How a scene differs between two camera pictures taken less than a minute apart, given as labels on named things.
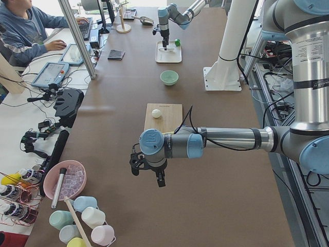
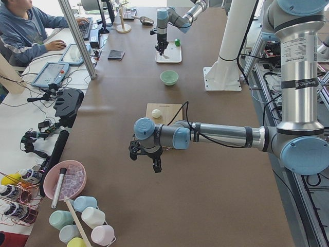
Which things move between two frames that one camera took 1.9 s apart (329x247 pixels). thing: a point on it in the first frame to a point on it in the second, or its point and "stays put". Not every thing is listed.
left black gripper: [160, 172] to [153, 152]
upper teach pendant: [72, 56] stays put
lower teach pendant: [52, 73] stays put
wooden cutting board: [170, 120] stays put
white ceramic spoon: [167, 49] to [165, 56]
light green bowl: [169, 77] stays put
